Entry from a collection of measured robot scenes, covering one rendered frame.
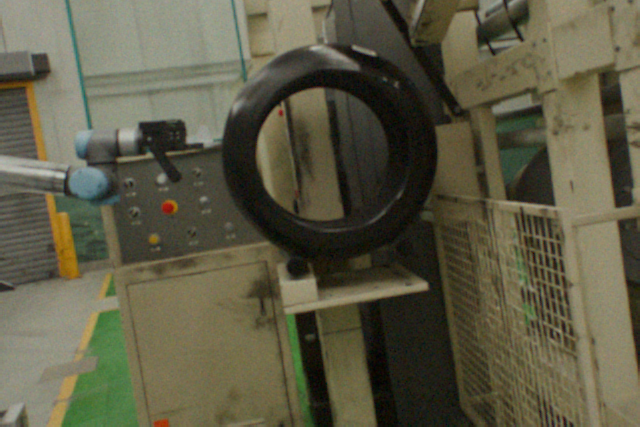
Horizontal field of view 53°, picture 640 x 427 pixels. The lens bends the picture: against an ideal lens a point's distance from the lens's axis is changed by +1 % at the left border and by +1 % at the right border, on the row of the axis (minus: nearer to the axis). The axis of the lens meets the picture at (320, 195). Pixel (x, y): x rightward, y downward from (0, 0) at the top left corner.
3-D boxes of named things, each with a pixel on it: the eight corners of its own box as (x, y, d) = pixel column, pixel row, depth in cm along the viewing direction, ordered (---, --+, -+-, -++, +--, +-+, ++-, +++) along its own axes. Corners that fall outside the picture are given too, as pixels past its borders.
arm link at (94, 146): (83, 163, 168) (80, 131, 168) (126, 161, 169) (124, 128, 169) (74, 163, 160) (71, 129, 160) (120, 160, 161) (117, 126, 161)
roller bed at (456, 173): (420, 221, 213) (406, 132, 211) (463, 214, 214) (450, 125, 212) (436, 226, 193) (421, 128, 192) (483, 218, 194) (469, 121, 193)
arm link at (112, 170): (81, 207, 157) (78, 162, 157) (93, 205, 168) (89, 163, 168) (115, 205, 158) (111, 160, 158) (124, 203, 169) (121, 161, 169)
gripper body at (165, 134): (184, 118, 162) (135, 121, 161) (186, 152, 163) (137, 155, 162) (187, 121, 170) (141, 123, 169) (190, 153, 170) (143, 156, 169)
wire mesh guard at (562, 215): (460, 408, 206) (427, 192, 202) (466, 407, 206) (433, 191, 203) (614, 592, 117) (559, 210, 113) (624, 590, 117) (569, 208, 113)
